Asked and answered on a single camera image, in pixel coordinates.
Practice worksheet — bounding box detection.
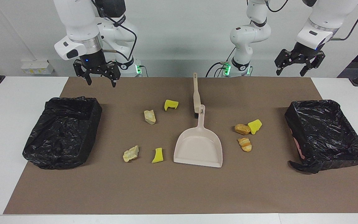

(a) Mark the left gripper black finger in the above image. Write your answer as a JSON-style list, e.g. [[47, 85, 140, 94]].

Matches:
[[275, 49, 296, 76], [300, 51, 326, 77]]

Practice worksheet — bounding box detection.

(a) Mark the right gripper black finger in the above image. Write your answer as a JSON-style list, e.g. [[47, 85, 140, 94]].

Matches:
[[103, 61, 121, 88], [73, 60, 92, 86]]

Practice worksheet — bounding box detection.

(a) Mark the pale bread chunk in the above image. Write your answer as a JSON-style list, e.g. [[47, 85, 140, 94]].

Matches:
[[123, 145, 140, 162], [144, 110, 156, 125]]

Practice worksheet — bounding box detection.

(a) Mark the yellow notched sponge piece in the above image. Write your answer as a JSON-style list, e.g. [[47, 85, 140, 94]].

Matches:
[[164, 100, 179, 111]]

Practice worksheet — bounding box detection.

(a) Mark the yellow sponge chunk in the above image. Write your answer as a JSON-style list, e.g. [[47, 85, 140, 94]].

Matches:
[[248, 119, 263, 135]]

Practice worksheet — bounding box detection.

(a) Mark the brown bread roll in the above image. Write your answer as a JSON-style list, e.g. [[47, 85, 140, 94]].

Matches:
[[234, 124, 251, 135]]

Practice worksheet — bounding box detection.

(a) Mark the beige hand brush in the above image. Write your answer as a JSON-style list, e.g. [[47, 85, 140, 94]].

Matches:
[[193, 72, 202, 119]]

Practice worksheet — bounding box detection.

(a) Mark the striped croissant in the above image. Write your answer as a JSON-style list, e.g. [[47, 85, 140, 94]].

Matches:
[[238, 138, 252, 152]]

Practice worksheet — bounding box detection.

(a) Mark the beige plastic dustpan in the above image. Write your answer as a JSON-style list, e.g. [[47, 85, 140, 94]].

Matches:
[[173, 105, 223, 168]]

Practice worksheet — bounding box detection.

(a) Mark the black bag lined pink bin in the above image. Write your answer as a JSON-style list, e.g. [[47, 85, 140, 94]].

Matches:
[[284, 100, 358, 174]]

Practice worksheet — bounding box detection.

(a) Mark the yellow curved sponge strip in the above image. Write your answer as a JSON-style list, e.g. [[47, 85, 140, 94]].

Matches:
[[152, 148, 164, 164]]

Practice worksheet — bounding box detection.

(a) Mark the brown table mat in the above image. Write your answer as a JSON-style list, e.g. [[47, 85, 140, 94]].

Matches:
[[3, 77, 358, 214]]

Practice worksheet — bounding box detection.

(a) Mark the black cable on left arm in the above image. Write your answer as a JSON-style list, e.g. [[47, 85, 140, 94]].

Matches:
[[264, 0, 358, 41]]

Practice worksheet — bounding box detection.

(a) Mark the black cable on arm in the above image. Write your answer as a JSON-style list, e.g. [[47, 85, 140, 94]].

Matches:
[[90, 0, 138, 63], [264, 0, 358, 41]]

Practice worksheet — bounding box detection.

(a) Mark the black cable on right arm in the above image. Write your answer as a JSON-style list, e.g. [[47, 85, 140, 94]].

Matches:
[[90, 0, 138, 63]]

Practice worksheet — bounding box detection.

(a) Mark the white wall socket box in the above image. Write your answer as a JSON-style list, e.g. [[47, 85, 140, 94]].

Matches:
[[21, 60, 55, 75]]

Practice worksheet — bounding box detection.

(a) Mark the black left arm base cable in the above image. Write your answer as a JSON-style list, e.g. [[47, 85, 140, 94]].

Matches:
[[205, 47, 237, 77]]

